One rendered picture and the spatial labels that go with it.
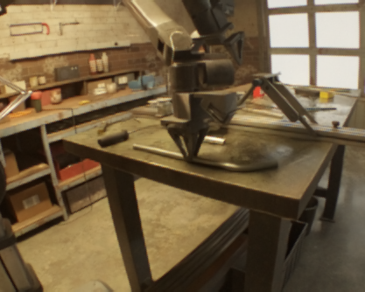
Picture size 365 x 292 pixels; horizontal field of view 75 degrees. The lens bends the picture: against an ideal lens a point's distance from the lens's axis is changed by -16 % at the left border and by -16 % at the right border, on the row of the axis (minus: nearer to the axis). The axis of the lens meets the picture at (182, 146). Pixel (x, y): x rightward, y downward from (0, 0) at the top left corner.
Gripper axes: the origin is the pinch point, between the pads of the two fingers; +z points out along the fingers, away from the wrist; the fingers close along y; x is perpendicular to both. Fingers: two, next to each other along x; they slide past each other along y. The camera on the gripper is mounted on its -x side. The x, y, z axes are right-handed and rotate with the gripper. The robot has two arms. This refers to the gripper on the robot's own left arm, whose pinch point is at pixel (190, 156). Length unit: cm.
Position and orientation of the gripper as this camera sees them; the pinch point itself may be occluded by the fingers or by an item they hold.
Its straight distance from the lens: 60.1
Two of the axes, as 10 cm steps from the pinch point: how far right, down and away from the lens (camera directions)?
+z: 0.8, 9.4, 3.2
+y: 6.3, -3.0, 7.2
